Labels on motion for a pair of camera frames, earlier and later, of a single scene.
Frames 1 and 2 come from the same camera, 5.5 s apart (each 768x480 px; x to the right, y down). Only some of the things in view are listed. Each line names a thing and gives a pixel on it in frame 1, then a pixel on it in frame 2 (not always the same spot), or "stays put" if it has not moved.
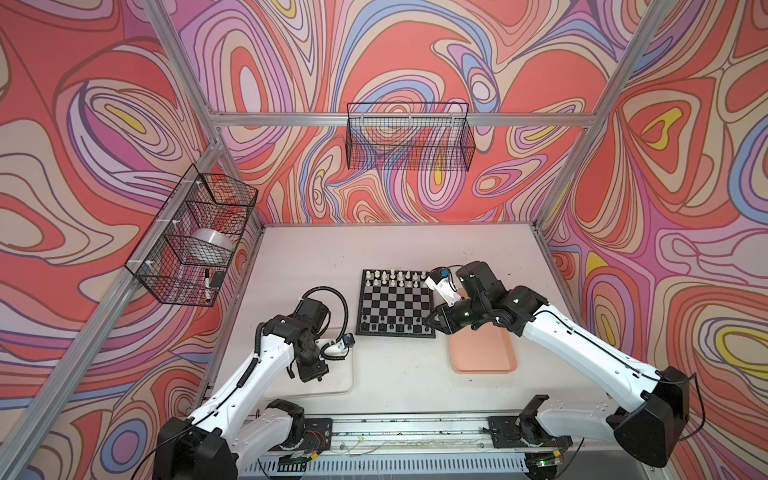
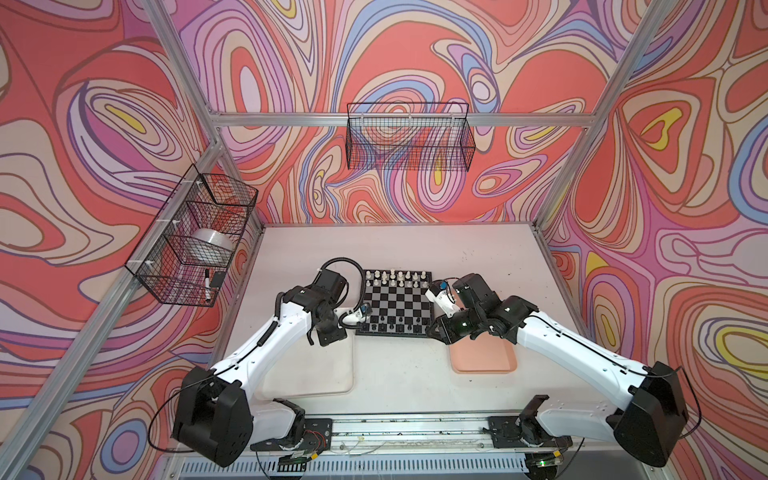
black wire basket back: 409,136 stays put
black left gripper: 317,369 to 329,338
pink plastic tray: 488,349 stays put
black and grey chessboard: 394,303 stays put
